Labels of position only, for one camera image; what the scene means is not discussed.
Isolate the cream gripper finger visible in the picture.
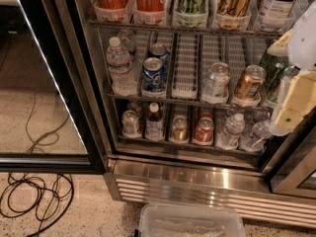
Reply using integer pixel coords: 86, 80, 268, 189
276, 71, 316, 130
267, 30, 292, 56

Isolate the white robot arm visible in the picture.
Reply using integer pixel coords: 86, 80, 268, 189
268, 1, 316, 136

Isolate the white carton top shelf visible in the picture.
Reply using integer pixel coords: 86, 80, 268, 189
254, 0, 296, 33

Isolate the clear water bottle bottom shelf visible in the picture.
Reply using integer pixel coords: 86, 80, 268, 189
215, 113, 245, 150

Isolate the empty white shelf organizer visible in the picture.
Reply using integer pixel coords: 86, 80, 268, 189
172, 35, 198, 100

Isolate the stainless steel fridge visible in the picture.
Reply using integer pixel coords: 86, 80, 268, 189
65, 0, 316, 229

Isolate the gold can bottom shelf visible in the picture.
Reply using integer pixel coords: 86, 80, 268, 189
170, 116, 189, 143

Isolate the brown glass drink bottle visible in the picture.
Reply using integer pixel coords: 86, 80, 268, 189
145, 103, 163, 141

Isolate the rear water bottle middle shelf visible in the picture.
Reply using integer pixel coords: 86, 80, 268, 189
118, 30, 137, 60

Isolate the large water bottle middle shelf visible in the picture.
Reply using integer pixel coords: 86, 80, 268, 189
106, 37, 137, 96

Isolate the glass fridge door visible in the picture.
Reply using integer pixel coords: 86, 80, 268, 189
0, 0, 107, 174

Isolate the green can middle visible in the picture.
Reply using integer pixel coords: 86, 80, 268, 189
259, 52, 288, 81

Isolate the green can front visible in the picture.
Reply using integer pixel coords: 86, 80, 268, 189
265, 66, 299, 108

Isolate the gold copper can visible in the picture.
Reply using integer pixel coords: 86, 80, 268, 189
232, 65, 266, 107

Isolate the gold tall can top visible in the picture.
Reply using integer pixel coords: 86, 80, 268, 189
214, 0, 251, 31

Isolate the white silver can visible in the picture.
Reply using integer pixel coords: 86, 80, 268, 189
201, 62, 230, 104

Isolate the green tall can top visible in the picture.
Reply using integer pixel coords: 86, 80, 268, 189
173, 0, 208, 28

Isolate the red soda can rear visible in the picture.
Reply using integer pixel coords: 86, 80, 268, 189
197, 107, 214, 119

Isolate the red soda can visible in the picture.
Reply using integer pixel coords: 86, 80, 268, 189
193, 118, 214, 145
197, 107, 214, 119

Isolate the red soda can front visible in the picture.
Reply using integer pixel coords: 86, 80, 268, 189
193, 118, 214, 145

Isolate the blue soda can rear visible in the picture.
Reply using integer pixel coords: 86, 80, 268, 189
148, 42, 169, 69

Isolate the blue soda can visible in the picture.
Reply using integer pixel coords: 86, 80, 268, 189
148, 42, 169, 69
141, 57, 165, 98

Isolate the blue soda can front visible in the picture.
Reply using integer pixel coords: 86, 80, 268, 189
141, 57, 165, 98

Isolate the orange can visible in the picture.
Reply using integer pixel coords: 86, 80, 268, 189
94, 0, 134, 23
133, 0, 166, 25

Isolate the silver can bottom left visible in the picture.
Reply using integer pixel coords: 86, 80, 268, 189
121, 111, 140, 138

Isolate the orange can top left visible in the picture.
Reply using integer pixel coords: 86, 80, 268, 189
94, 0, 134, 23

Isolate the clear plastic bin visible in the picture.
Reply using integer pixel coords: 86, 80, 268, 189
137, 203, 246, 237

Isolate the black cable on floor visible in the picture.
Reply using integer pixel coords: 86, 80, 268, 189
0, 92, 75, 237

